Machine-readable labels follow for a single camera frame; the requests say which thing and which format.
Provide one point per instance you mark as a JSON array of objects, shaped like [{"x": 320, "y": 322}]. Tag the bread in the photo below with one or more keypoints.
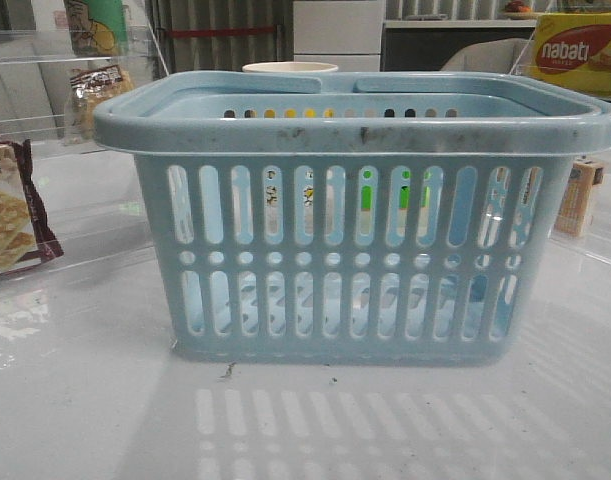
[{"x": 87, "y": 89}]

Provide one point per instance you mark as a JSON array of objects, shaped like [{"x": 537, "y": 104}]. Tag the light blue plastic basket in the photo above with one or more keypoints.
[{"x": 251, "y": 184}]

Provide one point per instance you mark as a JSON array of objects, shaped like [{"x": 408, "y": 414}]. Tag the yellow popcorn paper cup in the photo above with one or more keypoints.
[{"x": 290, "y": 67}]

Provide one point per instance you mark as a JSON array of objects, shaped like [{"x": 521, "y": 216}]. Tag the white cabinet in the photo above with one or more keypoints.
[{"x": 347, "y": 34}]

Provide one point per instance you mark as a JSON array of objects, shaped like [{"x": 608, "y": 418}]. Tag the clear acrylic left shelf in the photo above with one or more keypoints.
[{"x": 92, "y": 198}]

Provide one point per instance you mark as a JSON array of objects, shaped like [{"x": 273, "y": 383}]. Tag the beige armchair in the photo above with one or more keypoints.
[{"x": 499, "y": 56}]

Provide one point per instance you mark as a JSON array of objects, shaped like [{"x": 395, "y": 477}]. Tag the beige carton box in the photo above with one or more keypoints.
[{"x": 575, "y": 212}]

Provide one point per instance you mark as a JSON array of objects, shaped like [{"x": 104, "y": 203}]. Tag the brown cracker snack bag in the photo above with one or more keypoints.
[{"x": 26, "y": 240}]

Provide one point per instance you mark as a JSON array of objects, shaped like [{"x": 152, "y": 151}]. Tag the green yellow cartoon package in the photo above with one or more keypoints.
[{"x": 96, "y": 27}]

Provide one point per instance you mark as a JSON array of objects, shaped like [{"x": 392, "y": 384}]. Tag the grey sofa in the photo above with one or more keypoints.
[{"x": 35, "y": 68}]

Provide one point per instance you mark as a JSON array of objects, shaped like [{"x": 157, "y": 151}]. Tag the yellow nabati wafer box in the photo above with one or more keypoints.
[{"x": 573, "y": 50}]

